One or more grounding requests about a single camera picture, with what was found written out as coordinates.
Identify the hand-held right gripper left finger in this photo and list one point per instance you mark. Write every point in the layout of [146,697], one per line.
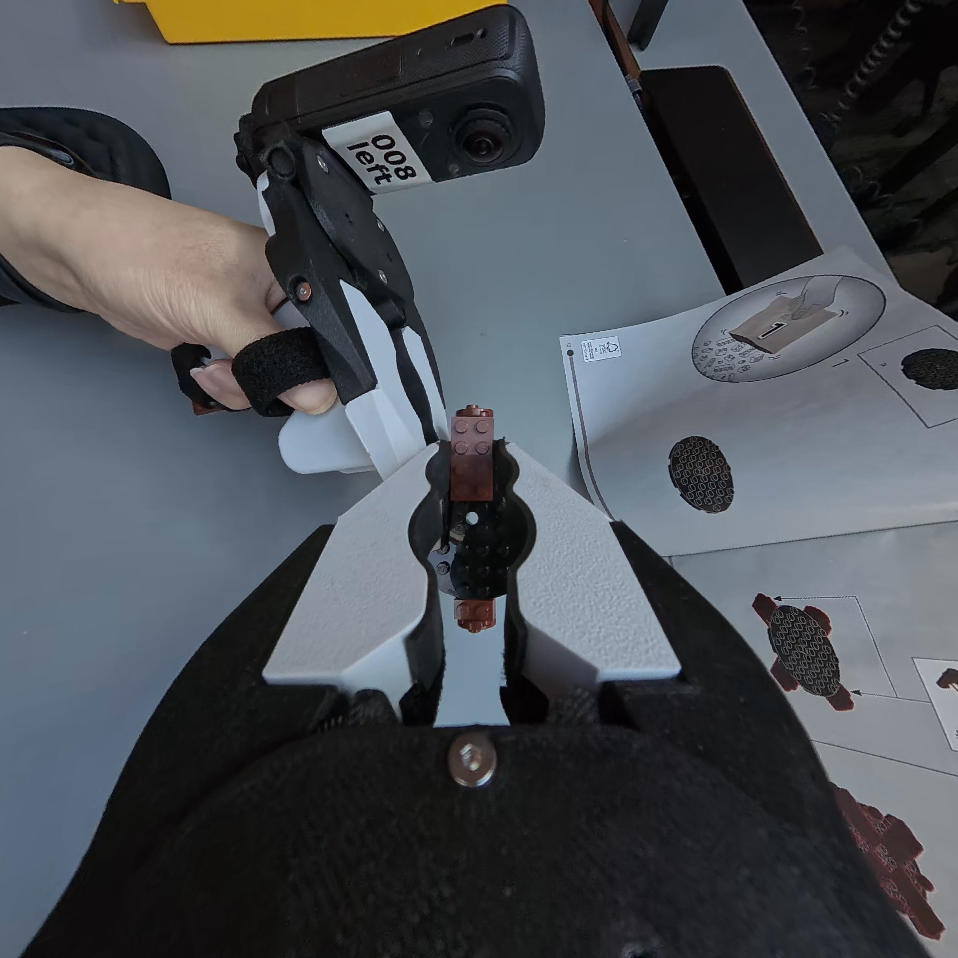
[352,592]

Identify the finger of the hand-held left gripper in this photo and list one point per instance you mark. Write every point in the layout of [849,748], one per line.
[412,359]
[381,373]

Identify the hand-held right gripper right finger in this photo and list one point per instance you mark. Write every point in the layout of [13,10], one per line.
[591,592]

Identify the brown rectangular brick plate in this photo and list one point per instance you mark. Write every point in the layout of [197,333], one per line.
[474,448]

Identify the black round plate brick assembly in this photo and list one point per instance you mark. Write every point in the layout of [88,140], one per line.
[479,554]

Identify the person's left forearm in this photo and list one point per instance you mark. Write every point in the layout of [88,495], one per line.
[29,225]

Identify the person's left hand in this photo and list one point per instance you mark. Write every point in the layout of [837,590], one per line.
[179,269]

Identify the yellow box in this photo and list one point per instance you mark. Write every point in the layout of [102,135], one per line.
[298,18]

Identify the white instruction booklet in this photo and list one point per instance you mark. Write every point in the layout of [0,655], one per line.
[748,465]

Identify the black quilted pad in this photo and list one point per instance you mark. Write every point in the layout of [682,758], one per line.
[112,145]

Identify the brown wooden stick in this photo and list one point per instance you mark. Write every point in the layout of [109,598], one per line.
[614,44]

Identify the dark brown board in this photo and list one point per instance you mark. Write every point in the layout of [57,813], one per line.
[725,171]

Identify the black post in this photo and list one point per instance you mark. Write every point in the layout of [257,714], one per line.
[648,21]

